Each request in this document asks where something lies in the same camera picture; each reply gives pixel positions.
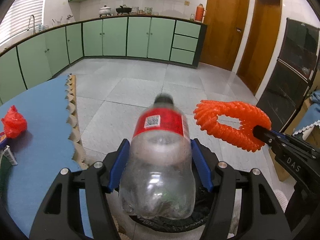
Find clear plastic cola bottle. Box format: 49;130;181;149
119;93;196;220

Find green lower kitchen cabinets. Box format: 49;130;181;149
1;15;207;102

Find black glass cabinet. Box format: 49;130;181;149
257;18;319;132

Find blue scalloped table cloth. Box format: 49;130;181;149
1;74;81;237

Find blue snack wrapper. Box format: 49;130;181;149
0;132;8;150

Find red plastic bag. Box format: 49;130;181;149
1;105;27;139

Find brown wooden door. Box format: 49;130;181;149
200;0;249;71
237;0;282;95

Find orange thermos flask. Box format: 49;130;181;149
195;3;206;23

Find chrome sink faucet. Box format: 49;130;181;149
27;15;35;35

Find white window blinds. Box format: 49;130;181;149
1;0;44;44

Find white cooking pot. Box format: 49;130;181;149
99;5;112;17

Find black wok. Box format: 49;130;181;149
116;5;132;15

